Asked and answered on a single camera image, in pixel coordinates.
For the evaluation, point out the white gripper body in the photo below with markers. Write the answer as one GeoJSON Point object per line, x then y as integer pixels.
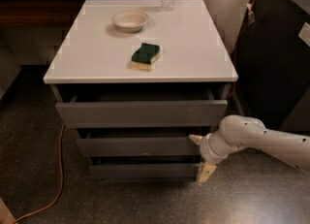
{"type": "Point", "coordinates": [205, 150]}

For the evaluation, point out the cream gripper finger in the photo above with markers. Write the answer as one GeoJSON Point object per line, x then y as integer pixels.
{"type": "Point", "coordinates": [206, 170]}
{"type": "Point", "coordinates": [196, 139]}

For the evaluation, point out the grey bottom drawer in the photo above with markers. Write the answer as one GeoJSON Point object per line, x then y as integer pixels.
{"type": "Point", "coordinates": [140, 168]}

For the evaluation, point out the grey drawer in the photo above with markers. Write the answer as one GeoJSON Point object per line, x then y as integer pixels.
{"type": "Point", "coordinates": [134, 114]}
{"type": "Point", "coordinates": [121, 142]}
{"type": "Point", "coordinates": [140, 168]}

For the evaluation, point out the green and yellow sponge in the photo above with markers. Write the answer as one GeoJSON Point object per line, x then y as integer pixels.
{"type": "Point", "coordinates": [145, 57]}

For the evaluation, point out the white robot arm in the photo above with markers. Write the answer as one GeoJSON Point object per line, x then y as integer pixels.
{"type": "Point", "coordinates": [236, 132]}

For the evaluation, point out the grey top drawer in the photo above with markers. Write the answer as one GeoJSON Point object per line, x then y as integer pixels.
{"type": "Point", "coordinates": [134, 114]}

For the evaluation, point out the grey middle drawer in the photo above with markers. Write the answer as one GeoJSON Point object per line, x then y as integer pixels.
{"type": "Point", "coordinates": [121, 142]}

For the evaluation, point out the white top drawer cabinet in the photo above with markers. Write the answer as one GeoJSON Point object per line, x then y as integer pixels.
{"type": "Point", "coordinates": [93, 63]}

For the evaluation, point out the white paper bowl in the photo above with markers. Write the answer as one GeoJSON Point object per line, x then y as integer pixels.
{"type": "Point", "coordinates": [130, 21]}

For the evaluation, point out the dark wooden bench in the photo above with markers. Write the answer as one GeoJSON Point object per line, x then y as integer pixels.
{"type": "Point", "coordinates": [39, 13]}

